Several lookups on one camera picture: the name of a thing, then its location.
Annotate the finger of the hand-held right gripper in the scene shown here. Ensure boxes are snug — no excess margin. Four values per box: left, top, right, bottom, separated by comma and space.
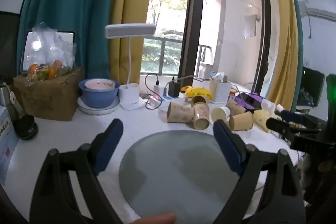
279, 110, 307, 123
266, 117, 320, 141

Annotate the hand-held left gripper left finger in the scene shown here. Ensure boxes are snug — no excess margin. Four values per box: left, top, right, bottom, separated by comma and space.
28, 118, 124, 224

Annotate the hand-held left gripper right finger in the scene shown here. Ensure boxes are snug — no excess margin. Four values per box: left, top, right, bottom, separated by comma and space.
213, 119, 307, 224

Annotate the brown paper cup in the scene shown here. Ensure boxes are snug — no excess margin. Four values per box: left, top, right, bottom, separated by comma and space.
226, 99, 246, 116
229, 111, 254, 131

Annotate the white paper cup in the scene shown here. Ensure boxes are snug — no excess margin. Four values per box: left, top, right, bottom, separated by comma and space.
210, 106, 231, 125

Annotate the person's left hand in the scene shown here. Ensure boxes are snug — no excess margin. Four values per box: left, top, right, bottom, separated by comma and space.
128, 213, 177, 224

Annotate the yellow sponge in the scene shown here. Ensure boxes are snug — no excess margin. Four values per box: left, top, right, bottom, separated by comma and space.
252, 110, 272, 133

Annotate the dark monitor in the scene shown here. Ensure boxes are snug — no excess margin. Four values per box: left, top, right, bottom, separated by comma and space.
296, 66, 327, 110

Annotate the white plate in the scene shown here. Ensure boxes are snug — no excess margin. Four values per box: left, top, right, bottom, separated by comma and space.
77, 95, 121, 116

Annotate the purple box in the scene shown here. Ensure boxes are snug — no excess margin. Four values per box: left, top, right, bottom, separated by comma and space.
234, 92, 263, 110

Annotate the blue bowl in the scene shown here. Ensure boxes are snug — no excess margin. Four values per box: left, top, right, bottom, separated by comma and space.
78, 79, 119, 109

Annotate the grey round glass plate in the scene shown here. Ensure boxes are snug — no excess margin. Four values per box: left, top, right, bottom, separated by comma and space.
119, 130, 248, 221

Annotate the white woven pen holder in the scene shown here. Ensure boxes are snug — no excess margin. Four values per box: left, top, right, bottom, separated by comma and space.
209, 78, 232, 104

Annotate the white charger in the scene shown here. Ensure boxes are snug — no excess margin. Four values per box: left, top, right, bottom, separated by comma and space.
153, 84, 165, 97

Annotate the white power strip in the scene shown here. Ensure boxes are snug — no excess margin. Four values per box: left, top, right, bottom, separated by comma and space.
145, 93, 190, 109

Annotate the cardboard box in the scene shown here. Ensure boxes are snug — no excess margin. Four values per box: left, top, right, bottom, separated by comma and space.
13, 67, 85, 122

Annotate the black charger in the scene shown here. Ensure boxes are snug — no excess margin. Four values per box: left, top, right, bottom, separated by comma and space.
168, 81, 182, 98

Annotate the black round lid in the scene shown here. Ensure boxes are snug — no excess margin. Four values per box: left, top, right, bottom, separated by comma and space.
13, 114, 39, 140

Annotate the hanging white cloth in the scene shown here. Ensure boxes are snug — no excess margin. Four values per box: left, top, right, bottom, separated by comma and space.
244, 13, 262, 39

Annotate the blue and white box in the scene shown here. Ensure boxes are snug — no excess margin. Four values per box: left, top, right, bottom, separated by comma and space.
0, 105, 19, 187

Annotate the white air conditioner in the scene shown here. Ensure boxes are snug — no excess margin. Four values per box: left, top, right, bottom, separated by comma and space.
300, 7, 336, 20

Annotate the plastic bag of fruit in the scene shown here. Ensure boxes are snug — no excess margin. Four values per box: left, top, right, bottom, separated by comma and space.
27, 22, 76, 82

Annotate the silver flask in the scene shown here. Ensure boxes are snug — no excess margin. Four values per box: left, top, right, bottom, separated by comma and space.
0, 82, 25, 121

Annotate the white desk lamp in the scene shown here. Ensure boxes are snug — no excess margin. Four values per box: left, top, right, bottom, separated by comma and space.
105, 23, 157, 111

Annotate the white tablet screen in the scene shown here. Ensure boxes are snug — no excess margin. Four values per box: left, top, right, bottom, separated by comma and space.
20, 30, 77, 75

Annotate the teal curtain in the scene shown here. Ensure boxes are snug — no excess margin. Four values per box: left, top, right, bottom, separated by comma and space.
16, 0, 124, 83

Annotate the black cable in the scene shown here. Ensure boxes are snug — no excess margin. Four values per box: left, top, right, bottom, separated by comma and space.
144, 73, 159, 95

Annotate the dark window frame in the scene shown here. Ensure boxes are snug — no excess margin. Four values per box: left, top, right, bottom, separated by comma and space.
178, 0, 273, 98

